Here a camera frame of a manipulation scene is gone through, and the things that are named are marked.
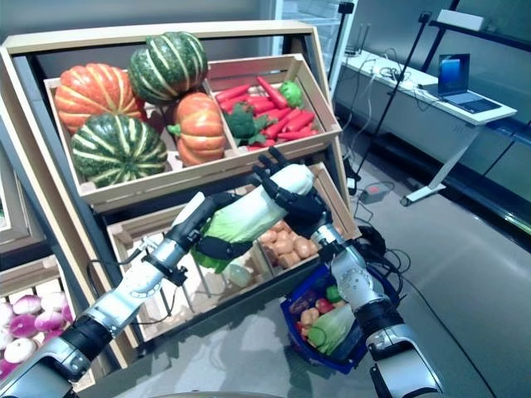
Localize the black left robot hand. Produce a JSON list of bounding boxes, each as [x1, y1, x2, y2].
[[168, 192, 255, 263]]

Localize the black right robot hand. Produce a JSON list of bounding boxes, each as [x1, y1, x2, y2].
[[251, 147, 334, 240]]

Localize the long napa cabbage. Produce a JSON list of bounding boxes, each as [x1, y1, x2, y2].
[[192, 163, 315, 275]]

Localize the blue plastic shopping basket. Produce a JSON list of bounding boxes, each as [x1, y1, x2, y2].
[[280, 265, 400, 376]]

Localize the pale green round vegetable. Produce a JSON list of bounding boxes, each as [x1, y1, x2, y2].
[[227, 264, 254, 289]]

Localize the grey power strip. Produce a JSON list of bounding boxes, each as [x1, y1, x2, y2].
[[358, 182, 393, 205]]

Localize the red-orange carrot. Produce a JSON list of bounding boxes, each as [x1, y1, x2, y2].
[[219, 95, 250, 114], [215, 84, 252, 104], [256, 75, 289, 109], [285, 110, 316, 133], [276, 129, 319, 141], [265, 108, 302, 140]]

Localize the wooden crate with divider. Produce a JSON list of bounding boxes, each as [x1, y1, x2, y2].
[[43, 53, 343, 205]]

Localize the wooden slat crate with potatoes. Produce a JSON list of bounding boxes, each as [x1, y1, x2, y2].
[[105, 163, 362, 343]]

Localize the dark purple vegetable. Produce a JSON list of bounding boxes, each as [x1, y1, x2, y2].
[[290, 289, 319, 314]]

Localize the orange round fruit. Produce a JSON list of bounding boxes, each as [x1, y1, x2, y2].
[[299, 308, 320, 329]]

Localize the dark green broccoli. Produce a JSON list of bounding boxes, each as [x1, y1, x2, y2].
[[223, 103, 275, 147]]

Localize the green leafy cabbage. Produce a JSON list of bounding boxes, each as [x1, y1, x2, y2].
[[309, 304, 358, 356]]

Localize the light green bell pepper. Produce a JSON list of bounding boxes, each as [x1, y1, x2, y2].
[[278, 80, 304, 108]]

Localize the small orange pumpkin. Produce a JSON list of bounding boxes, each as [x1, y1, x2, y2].
[[167, 91, 227, 167]]

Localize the green striped pumpkin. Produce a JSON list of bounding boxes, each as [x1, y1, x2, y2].
[[69, 114, 169, 188], [127, 32, 209, 106]]

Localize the white desk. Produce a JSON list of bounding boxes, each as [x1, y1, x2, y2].
[[339, 51, 518, 207]]

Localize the slanted black tripod stand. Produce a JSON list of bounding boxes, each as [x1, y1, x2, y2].
[[350, 11, 433, 196]]

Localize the router with antennas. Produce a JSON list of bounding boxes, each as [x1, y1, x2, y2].
[[345, 22, 371, 57]]

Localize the upright black tripod stand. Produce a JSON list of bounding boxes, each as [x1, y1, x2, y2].
[[329, 2, 358, 86]]

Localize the wooden crate with turnips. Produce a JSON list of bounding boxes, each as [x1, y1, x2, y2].
[[0, 255, 78, 381]]

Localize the wooden display shelf stand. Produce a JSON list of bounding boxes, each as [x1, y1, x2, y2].
[[0, 20, 363, 371]]

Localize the open silver laptop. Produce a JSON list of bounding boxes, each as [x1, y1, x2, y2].
[[418, 53, 503, 114]]

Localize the large orange pumpkin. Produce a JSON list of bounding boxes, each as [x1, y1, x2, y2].
[[53, 62, 145, 134]]

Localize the neighbouring wooden shelf crate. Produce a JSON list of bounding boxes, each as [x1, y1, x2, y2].
[[0, 140, 46, 255]]

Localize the white flat box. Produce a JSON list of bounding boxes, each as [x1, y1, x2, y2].
[[436, 8, 485, 31]]

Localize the black coiled floor cables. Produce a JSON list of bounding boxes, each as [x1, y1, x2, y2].
[[355, 226, 412, 294]]

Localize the dark wall shelf rail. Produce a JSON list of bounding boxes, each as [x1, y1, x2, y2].
[[429, 19, 531, 53]]

